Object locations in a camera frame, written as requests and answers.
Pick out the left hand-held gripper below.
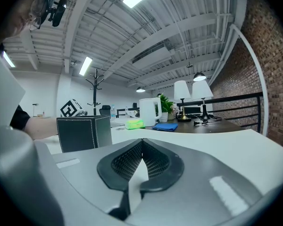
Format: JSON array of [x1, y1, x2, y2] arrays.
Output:
[[60, 99, 88, 118]]

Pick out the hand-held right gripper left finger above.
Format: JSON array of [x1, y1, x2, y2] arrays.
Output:
[[52, 138, 143, 221]]

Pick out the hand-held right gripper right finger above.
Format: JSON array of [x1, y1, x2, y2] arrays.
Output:
[[126, 138, 263, 226]]

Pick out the black leather pen holder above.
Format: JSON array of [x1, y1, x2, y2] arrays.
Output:
[[57, 115, 113, 153]]

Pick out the person's left forearm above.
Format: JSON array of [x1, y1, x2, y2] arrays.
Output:
[[25, 116, 59, 140]]

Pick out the black coat rack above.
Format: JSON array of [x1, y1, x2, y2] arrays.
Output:
[[85, 69, 105, 116]]

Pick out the black office chair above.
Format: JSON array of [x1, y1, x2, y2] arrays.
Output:
[[99, 105, 112, 116]]

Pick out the person's black sleeve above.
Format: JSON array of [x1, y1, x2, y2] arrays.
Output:
[[9, 105, 31, 131]]

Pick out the green packet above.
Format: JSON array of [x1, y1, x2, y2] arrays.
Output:
[[125, 119, 146, 130]]

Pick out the dark wooden desk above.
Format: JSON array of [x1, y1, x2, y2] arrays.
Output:
[[152, 117, 244, 134]]

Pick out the blue cloth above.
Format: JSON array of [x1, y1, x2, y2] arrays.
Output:
[[152, 122, 179, 132]]

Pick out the white electric kettle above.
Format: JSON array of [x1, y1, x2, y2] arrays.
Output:
[[139, 97, 162, 128]]

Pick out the green plant in white pot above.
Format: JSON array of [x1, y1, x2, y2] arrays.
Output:
[[158, 93, 175, 123]]

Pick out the eyeglasses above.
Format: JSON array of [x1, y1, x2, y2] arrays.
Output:
[[29, 0, 49, 32]]

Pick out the white shade lamp black base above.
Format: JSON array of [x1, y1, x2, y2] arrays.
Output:
[[191, 80, 214, 121]]

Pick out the white shade lamp brass base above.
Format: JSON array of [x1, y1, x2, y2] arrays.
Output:
[[174, 80, 192, 123]]

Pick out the person's head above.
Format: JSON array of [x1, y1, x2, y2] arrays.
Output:
[[0, 0, 59, 47]]

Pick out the black metal railing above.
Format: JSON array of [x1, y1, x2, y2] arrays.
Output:
[[176, 92, 264, 134]]

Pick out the white curved pipe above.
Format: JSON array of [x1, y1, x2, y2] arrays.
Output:
[[229, 24, 270, 137]]

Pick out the black cable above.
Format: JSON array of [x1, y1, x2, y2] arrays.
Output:
[[193, 115, 223, 127]]

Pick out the white ceiling air duct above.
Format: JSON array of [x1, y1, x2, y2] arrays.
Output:
[[132, 46, 175, 71]]

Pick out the black head-worn camera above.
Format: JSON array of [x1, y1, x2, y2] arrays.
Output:
[[48, 0, 68, 27]]

